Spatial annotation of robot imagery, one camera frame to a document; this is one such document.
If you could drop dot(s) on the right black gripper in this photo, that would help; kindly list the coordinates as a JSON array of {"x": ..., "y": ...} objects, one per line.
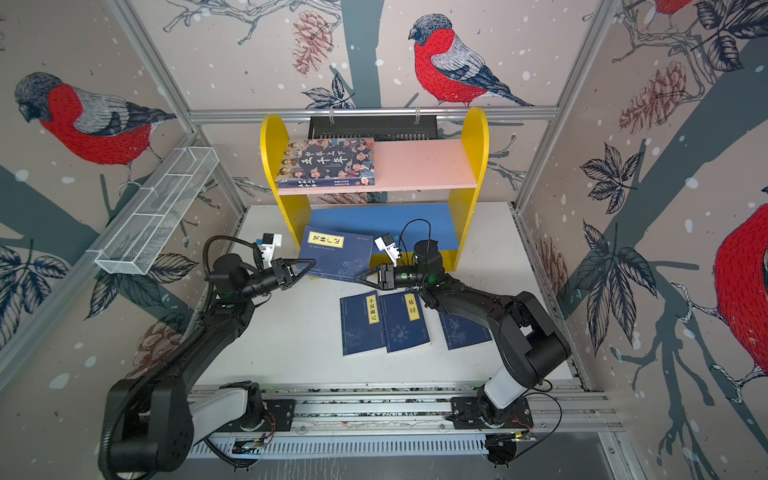
[{"x": 388, "y": 277}]

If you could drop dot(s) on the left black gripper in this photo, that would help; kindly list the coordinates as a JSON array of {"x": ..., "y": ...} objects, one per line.
[{"x": 290, "y": 280}]

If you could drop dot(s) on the blue book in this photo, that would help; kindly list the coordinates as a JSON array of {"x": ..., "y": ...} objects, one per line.
[
  {"x": 460, "y": 332},
  {"x": 362, "y": 327},
  {"x": 403, "y": 321},
  {"x": 338, "y": 255}
]

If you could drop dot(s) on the large illustrated colourful book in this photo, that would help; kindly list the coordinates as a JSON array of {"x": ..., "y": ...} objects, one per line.
[{"x": 337, "y": 162}]

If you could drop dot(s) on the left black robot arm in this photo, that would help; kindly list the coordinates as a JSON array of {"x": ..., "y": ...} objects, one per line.
[{"x": 149, "y": 425}]

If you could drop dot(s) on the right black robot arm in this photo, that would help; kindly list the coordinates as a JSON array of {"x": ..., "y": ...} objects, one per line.
[{"x": 529, "y": 343}]

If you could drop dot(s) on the yellow pink blue shelf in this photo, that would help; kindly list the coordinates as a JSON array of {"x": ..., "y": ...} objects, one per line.
[{"x": 457, "y": 165}]

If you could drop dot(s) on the black vent panel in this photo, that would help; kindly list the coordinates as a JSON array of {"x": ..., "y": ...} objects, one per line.
[{"x": 380, "y": 128}]

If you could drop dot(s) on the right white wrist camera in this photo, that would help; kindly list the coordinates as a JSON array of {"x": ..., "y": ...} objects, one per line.
[{"x": 389, "y": 246}]

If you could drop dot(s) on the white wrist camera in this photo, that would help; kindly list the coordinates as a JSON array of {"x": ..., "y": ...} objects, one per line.
[
  {"x": 267, "y": 246},
  {"x": 389, "y": 246}
]

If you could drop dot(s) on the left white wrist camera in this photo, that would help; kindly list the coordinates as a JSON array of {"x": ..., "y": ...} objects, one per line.
[{"x": 267, "y": 246}]

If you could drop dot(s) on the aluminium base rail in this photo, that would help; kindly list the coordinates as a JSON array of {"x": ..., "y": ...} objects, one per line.
[{"x": 348, "y": 423}]

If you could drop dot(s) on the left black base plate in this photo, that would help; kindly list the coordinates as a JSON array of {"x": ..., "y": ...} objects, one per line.
[{"x": 276, "y": 415}]

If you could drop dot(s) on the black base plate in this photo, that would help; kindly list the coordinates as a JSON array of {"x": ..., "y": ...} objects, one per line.
[
  {"x": 475, "y": 413},
  {"x": 276, "y": 415}
]

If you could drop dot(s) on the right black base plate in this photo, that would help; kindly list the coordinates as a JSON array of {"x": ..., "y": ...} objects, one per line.
[{"x": 475, "y": 413}]

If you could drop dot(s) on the white wire mesh basket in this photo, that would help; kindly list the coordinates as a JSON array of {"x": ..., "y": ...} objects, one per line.
[{"x": 162, "y": 204}]

